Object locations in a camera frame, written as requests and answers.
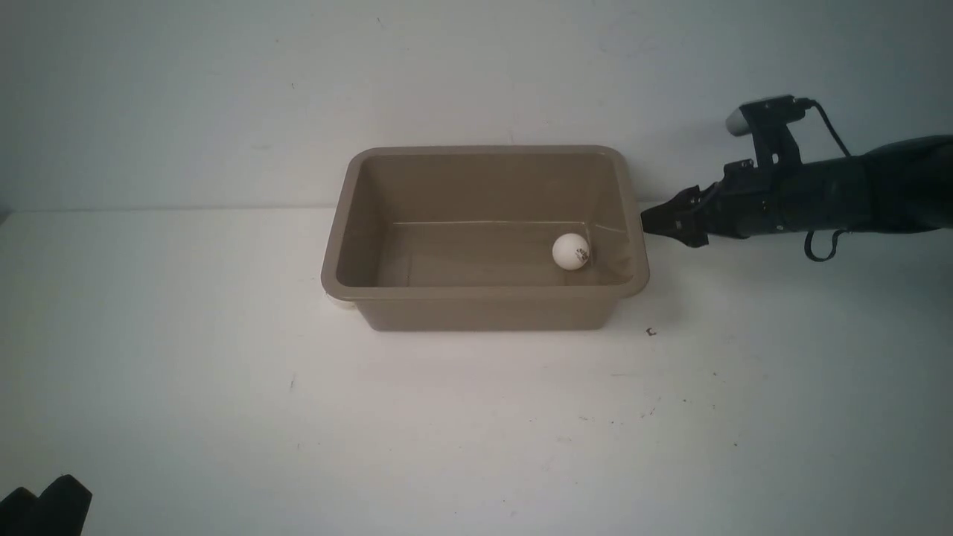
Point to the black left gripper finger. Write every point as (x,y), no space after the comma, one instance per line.
(14,509)
(61,508)

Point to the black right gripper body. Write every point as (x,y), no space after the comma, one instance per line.
(750,200)

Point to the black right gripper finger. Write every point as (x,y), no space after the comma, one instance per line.
(677,215)
(690,235)

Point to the white ping-pong ball with logo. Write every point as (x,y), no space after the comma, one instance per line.
(571,252)

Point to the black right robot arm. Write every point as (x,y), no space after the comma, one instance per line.
(901,188)

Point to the tan plastic bin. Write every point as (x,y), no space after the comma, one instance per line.
(459,238)

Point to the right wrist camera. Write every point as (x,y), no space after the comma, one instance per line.
(766,122)

